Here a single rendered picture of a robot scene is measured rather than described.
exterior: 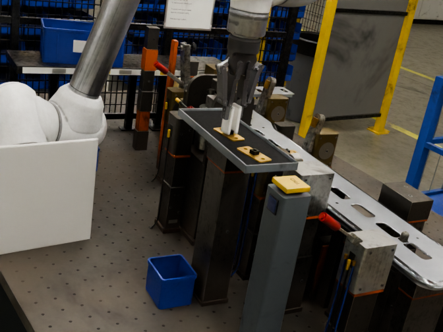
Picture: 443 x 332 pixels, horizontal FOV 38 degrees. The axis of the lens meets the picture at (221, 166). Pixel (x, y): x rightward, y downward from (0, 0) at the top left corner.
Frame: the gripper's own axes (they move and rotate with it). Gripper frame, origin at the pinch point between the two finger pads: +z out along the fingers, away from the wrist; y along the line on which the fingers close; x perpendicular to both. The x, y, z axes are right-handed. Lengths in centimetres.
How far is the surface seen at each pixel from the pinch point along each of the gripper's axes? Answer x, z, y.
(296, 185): 28.5, 4.1, 3.4
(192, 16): -114, 0, -65
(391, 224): 29.0, 20.1, -32.9
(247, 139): 4.2, 4.1, -2.6
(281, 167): 19.5, 4.5, -0.3
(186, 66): -63, 6, -29
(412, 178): -89, 87, -223
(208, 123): -7.9, 4.1, 0.4
